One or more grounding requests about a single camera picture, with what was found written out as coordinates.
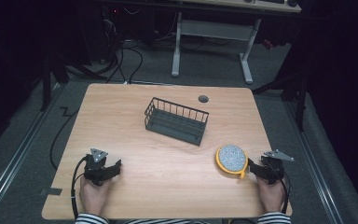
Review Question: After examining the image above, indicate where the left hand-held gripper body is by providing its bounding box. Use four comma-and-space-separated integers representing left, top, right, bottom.
83, 147, 114, 187

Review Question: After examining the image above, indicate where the silver floor rail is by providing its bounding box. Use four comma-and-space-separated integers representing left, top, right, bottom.
0, 83, 64, 224
283, 98, 346, 224

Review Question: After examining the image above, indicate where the grey tape strip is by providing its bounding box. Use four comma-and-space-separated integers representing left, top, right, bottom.
39, 187, 63, 197

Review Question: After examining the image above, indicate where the yellow round speckled scrubber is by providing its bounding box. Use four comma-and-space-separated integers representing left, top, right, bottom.
214, 144, 250, 180

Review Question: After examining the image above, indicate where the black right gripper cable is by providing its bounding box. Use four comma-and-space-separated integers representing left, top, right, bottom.
267, 162, 292, 216

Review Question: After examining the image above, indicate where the white metal frame desk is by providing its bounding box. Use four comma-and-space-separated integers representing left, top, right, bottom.
170, 0, 302, 86

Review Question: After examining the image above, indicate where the person's left hand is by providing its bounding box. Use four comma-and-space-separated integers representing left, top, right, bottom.
79, 177, 112, 217

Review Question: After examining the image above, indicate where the person's right hand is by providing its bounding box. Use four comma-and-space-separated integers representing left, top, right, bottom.
256, 176, 286, 215

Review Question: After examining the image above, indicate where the bundle of black cables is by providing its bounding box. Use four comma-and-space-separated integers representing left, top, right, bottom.
101, 6, 145, 85

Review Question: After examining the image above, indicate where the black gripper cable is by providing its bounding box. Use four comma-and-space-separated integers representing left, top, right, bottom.
70, 156, 89, 220
267, 162, 292, 216

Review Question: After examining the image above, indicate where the black wire basket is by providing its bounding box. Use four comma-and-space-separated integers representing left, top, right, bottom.
144, 96, 210, 147

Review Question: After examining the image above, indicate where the black floor cable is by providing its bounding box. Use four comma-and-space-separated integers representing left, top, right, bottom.
48, 106, 79, 172

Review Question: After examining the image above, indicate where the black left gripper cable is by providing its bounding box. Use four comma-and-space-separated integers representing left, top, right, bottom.
70, 156, 89, 220

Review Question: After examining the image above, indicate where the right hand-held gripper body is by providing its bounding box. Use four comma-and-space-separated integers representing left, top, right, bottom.
259, 148, 295, 186

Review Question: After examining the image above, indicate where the black metal stand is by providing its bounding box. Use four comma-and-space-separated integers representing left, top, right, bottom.
251, 69, 310, 133
39, 52, 71, 113

